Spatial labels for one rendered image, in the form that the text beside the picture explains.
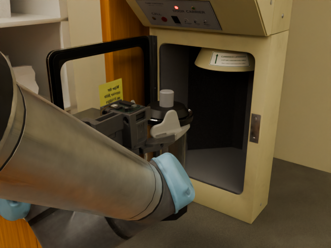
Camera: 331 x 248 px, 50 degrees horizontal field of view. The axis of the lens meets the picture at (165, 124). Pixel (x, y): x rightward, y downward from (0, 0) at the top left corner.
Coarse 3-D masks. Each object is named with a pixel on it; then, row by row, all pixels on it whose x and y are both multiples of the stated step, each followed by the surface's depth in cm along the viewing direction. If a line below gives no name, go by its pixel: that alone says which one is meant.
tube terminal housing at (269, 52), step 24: (288, 0) 77; (288, 24) 80; (216, 48) 81; (240, 48) 78; (264, 48) 75; (264, 72) 76; (264, 96) 78; (264, 120) 81; (264, 144) 85; (264, 168) 89; (216, 192) 94; (264, 192) 93; (240, 216) 91
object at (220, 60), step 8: (208, 48) 86; (200, 56) 89; (208, 56) 86; (216, 56) 84; (224, 56) 84; (232, 56) 83; (240, 56) 83; (248, 56) 84; (200, 64) 88; (208, 64) 86; (216, 64) 84; (224, 64) 84; (232, 64) 83; (240, 64) 83; (248, 64) 84
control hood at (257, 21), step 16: (128, 0) 81; (208, 0) 69; (224, 0) 67; (240, 0) 65; (256, 0) 64; (272, 0) 69; (144, 16) 84; (224, 16) 71; (240, 16) 69; (256, 16) 67; (272, 16) 71; (224, 32) 76; (240, 32) 74; (256, 32) 71
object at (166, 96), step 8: (160, 96) 70; (168, 96) 69; (152, 104) 71; (160, 104) 70; (168, 104) 69; (176, 104) 72; (152, 112) 68; (160, 112) 68; (176, 112) 68; (184, 112) 69
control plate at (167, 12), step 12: (144, 0) 78; (156, 0) 76; (168, 0) 74; (180, 0) 72; (192, 0) 71; (144, 12) 82; (156, 12) 80; (168, 12) 78; (180, 12) 76; (192, 12) 74; (204, 12) 72; (156, 24) 85; (168, 24) 82; (180, 24) 80; (192, 24) 78; (204, 24) 76; (216, 24) 74
